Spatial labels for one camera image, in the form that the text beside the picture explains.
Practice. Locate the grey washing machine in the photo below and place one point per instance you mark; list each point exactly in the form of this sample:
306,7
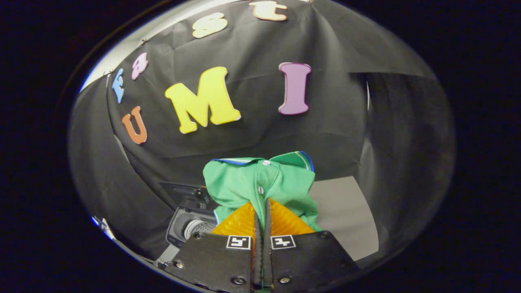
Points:
179,228

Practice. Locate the black backdrop cloth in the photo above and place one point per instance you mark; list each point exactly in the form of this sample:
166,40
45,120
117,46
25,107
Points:
333,130

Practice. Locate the green polo shirt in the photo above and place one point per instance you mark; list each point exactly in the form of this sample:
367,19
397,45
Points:
236,183

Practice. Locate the small beige cabinet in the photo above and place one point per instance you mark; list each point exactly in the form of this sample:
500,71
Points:
346,215

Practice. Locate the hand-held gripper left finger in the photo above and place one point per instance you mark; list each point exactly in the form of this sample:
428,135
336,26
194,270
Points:
215,260

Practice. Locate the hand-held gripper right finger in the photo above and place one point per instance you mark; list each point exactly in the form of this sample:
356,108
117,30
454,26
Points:
309,256

